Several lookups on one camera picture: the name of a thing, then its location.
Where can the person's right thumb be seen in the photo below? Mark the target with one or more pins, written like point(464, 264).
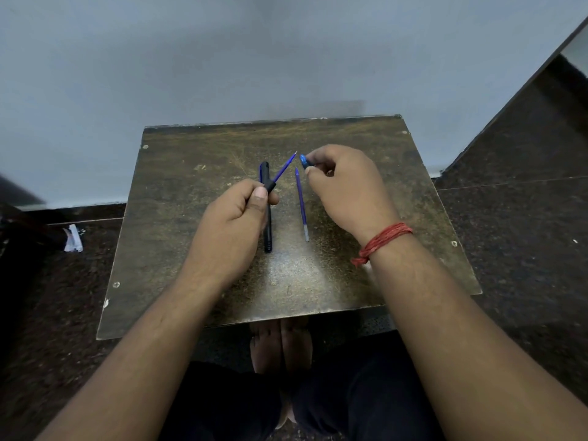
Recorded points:
point(317, 179)

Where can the person's left foot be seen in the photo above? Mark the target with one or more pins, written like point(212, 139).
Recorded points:
point(265, 346)

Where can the person's right forearm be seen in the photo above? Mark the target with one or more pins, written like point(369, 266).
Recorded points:
point(459, 344)

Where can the small brown wooden table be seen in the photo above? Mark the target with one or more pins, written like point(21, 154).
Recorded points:
point(183, 234)

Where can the crumpled white paper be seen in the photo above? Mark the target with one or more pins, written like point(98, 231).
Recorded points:
point(73, 239)

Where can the blue pen refill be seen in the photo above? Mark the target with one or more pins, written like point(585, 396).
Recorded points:
point(302, 206)

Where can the person's left hand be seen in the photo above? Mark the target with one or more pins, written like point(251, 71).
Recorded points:
point(229, 234)

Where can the blue pen cap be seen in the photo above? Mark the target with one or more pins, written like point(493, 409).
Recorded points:
point(305, 161)

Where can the person's right foot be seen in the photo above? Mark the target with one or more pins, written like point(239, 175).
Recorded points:
point(297, 346)

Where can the person's foot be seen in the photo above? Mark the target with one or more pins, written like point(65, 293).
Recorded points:
point(265, 346)
point(297, 346)

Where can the black pen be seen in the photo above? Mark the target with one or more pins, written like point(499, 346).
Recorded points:
point(268, 234)

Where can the person's left forearm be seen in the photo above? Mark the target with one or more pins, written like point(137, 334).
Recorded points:
point(138, 362)

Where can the person's left thumb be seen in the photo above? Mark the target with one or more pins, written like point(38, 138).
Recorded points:
point(255, 204)

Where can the blue refill with black grip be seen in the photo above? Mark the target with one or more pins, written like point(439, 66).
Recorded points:
point(282, 169)

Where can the person's black trousers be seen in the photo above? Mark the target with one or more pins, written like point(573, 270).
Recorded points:
point(367, 399)

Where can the person's right hand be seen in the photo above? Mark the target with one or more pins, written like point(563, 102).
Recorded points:
point(353, 192)

